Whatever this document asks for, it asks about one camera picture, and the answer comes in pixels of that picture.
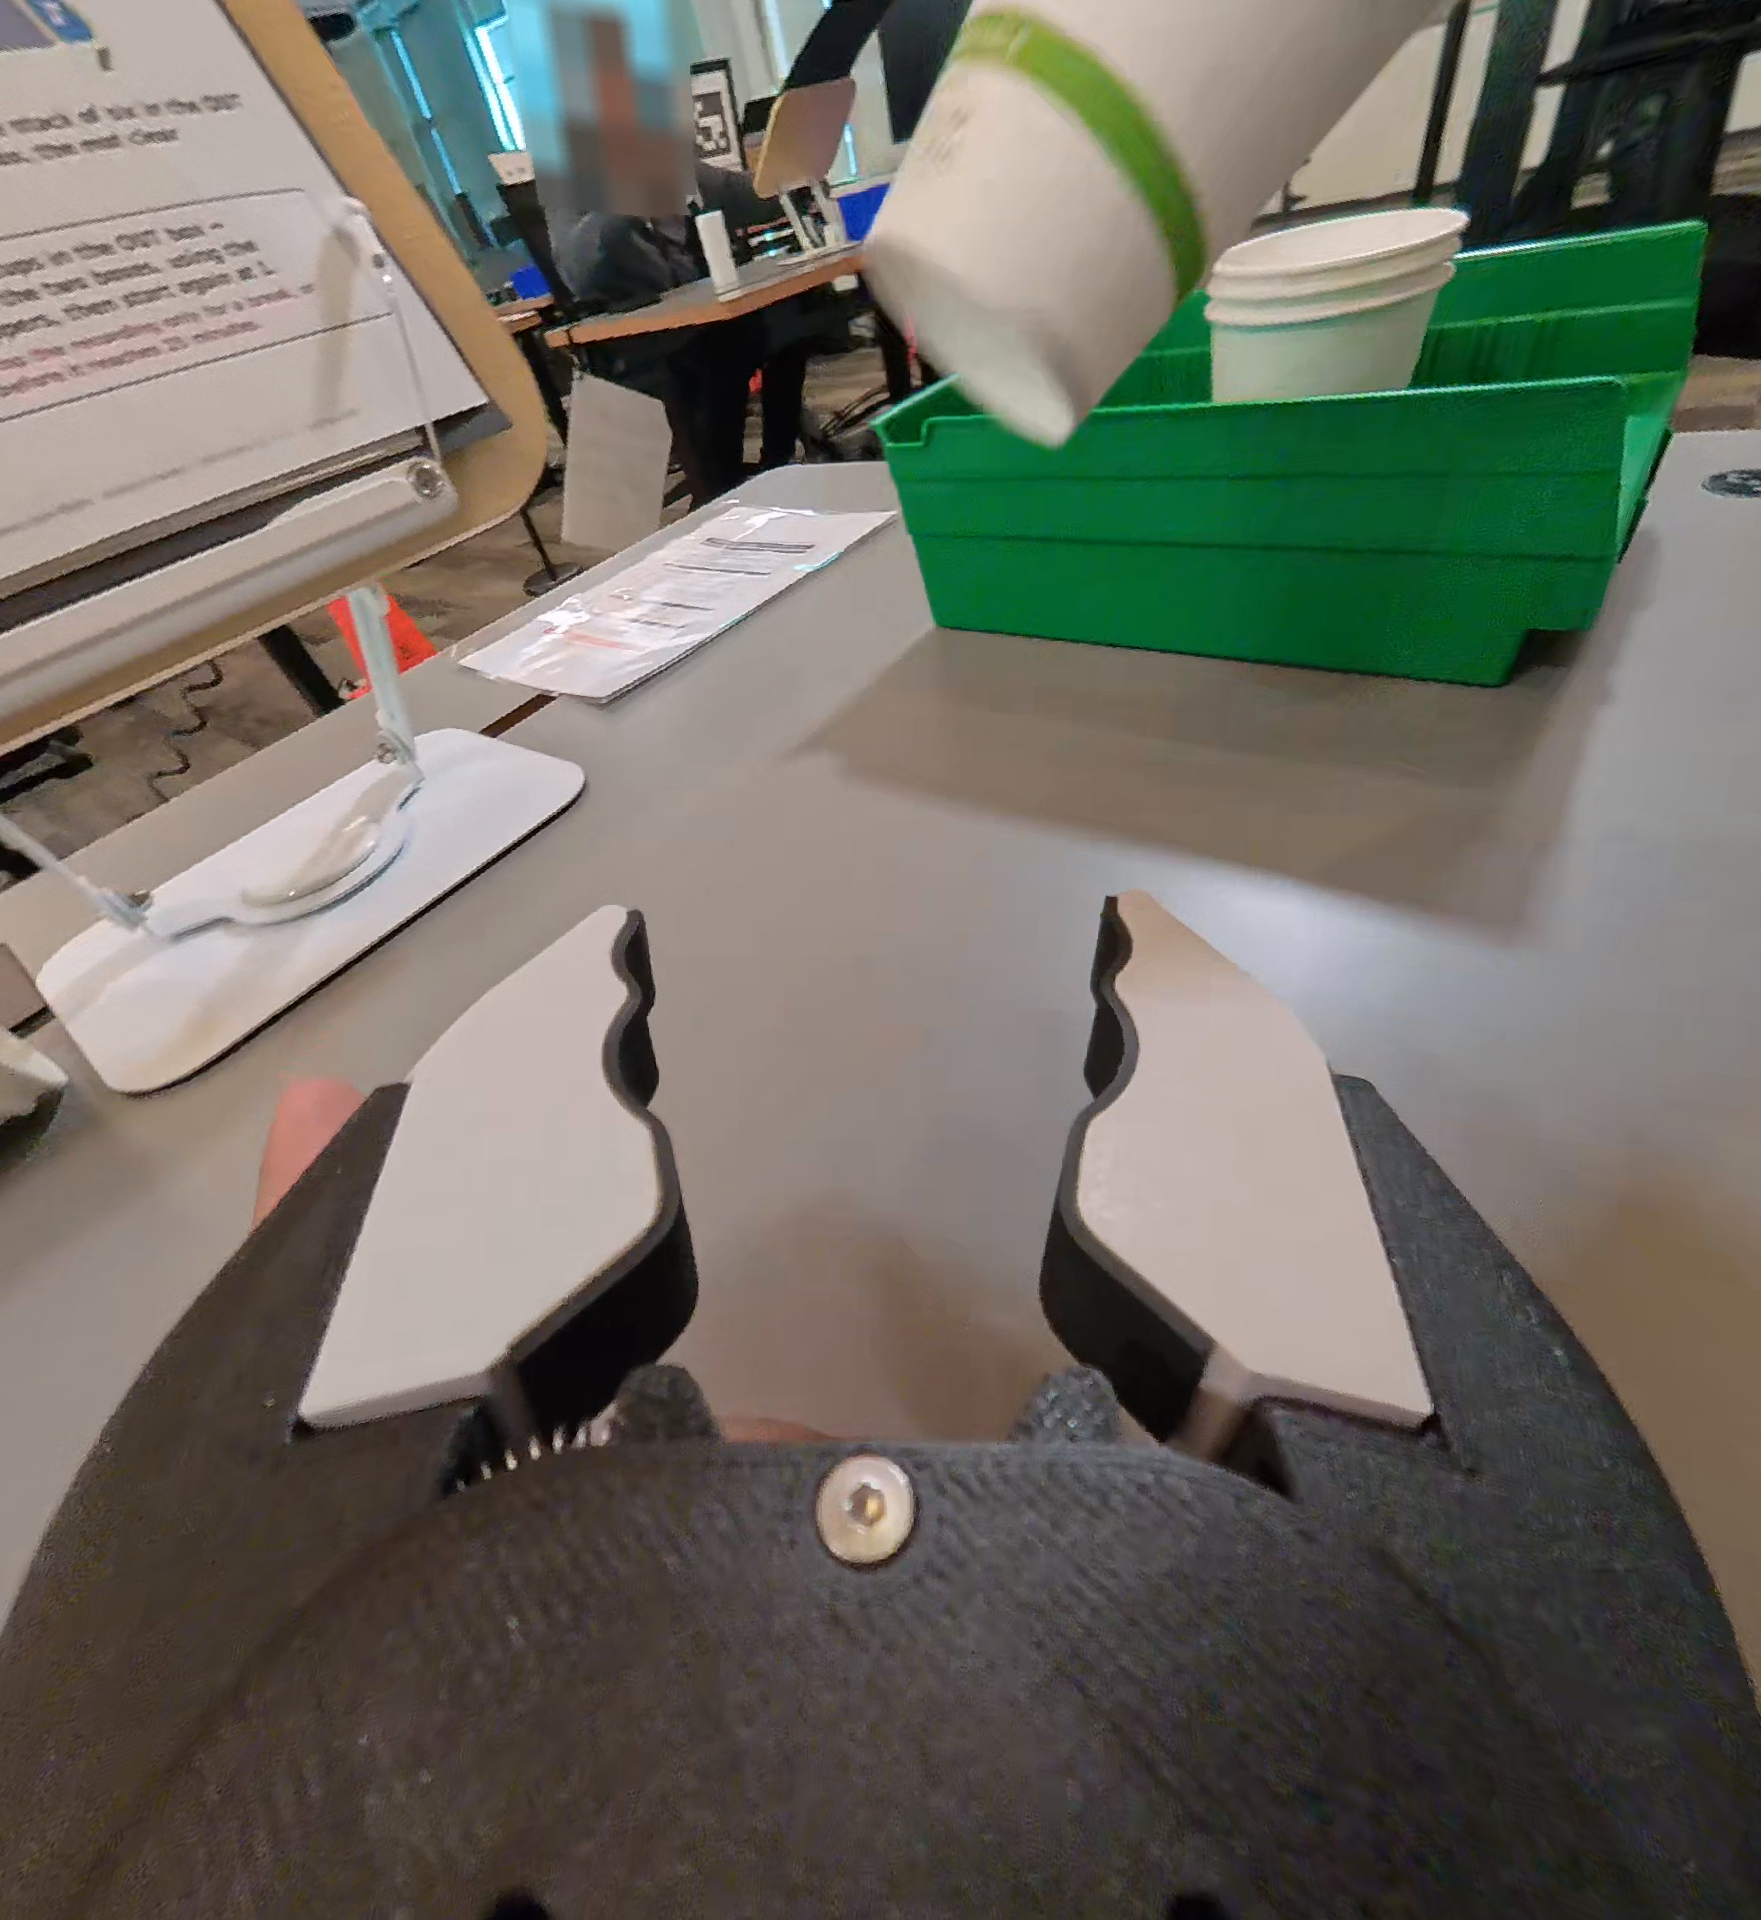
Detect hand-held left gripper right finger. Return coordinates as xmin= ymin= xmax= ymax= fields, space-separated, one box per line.
xmin=1040 ymin=889 xmax=1438 ymax=1467

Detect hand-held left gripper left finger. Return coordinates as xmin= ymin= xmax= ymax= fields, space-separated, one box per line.
xmin=296 ymin=906 xmax=700 ymax=1471

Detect green plastic bin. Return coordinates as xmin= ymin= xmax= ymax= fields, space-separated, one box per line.
xmin=871 ymin=219 xmax=1711 ymax=689

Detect wooden top desk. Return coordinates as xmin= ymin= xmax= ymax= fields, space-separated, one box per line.
xmin=542 ymin=246 xmax=897 ymax=458

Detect person's left hand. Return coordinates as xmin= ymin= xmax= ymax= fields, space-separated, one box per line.
xmin=256 ymin=1077 xmax=370 ymax=1231

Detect wooden document stand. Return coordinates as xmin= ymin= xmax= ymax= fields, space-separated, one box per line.
xmin=750 ymin=0 xmax=974 ymax=251
xmin=0 ymin=0 xmax=590 ymax=1097

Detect laminated paper sheet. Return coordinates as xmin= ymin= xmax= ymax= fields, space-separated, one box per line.
xmin=460 ymin=507 xmax=899 ymax=704

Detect white leaning panel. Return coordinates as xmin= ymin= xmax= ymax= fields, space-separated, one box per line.
xmin=560 ymin=375 xmax=671 ymax=554

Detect printed instruction sheet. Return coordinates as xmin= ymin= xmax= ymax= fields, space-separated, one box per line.
xmin=0 ymin=0 xmax=500 ymax=602

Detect black office chair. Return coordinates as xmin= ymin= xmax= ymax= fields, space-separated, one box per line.
xmin=1464 ymin=0 xmax=1761 ymax=362

